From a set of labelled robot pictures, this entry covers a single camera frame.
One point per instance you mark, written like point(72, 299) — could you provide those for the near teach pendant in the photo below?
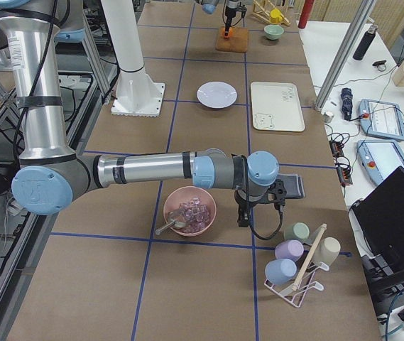
point(380, 158)

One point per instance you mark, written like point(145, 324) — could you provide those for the sage green cup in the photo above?
point(298, 231)

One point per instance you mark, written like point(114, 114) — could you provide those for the wooden cup rack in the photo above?
point(262, 8)

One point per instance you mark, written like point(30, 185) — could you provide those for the small metal cup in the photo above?
point(328, 117)

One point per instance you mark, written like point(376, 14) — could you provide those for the yellow cup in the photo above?
point(276, 16)

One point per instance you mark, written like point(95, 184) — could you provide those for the folded dark blue umbrella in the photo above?
point(347, 103)

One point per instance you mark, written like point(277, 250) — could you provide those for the black laptop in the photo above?
point(381, 217)

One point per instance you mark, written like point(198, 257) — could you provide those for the white ribbed plate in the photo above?
point(216, 95)

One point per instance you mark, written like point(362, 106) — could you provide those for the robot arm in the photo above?
point(209, 7)
point(51, 176)

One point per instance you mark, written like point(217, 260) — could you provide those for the white wire cup rack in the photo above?
point(295, 290)

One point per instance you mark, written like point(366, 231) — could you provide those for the metal scoop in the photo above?
point(175, 219)

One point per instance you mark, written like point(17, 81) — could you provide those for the beige cup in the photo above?
point(329, 251)

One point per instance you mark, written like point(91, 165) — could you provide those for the orange fruit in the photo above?
point(223, 34)

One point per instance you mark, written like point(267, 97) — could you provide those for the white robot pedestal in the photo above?
point(136, 93)

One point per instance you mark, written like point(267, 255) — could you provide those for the red fire extinguisher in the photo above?
point(305, 13)

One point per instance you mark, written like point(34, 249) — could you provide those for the mint green bowl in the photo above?
point(273, 31)

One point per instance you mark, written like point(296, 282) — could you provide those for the far teach pendant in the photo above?
point(382, 120)

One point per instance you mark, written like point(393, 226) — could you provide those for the folded grey cloth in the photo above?
point(294, 185)

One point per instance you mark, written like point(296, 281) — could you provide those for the teach pendant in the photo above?
point(380, 158)
point(382, 120)

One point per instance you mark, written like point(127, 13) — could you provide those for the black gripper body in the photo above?
point(231, 8)
point(243, 204)

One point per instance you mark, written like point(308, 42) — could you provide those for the blue cup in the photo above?
point(280, 271)

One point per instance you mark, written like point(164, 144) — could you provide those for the cream bear tray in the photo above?
point(276, 107)

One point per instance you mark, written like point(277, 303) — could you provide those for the pink bowl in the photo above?
point(198, 206)

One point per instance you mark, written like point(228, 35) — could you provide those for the lilac cup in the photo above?
point(291, 249)

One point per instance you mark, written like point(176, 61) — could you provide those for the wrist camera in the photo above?
point(276, 193)

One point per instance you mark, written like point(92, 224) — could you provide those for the black water bottle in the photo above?
point(365, 43)

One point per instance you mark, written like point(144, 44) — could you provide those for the aluminium frame post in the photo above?
point(350, 37)

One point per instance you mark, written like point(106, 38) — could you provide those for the brown wooden tray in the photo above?
point(237, 43)

